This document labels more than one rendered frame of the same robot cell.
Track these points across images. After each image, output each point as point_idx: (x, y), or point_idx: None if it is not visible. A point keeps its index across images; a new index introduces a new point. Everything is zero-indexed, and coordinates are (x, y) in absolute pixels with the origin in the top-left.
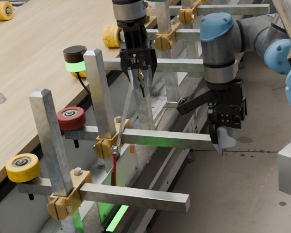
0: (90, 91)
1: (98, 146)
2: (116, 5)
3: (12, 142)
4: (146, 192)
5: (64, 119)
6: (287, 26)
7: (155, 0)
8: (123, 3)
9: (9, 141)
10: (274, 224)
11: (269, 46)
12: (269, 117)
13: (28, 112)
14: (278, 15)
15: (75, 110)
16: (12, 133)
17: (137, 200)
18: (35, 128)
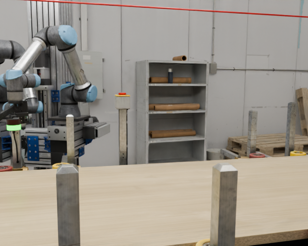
0: (19, 140)
1: (27, 169)
2: (22, 92)
3: (38, 172)
4: (63, 159)
5: (11, 167)
6: (84, 80)
7: (38, 86)
8: (23, 91)
9: (37, 173)
10: None
11: (37, 103)
12: None
13: None
14: (33, 94)
15: None
16: (27, 174)
17: (67, 161)
18: (20, 172)
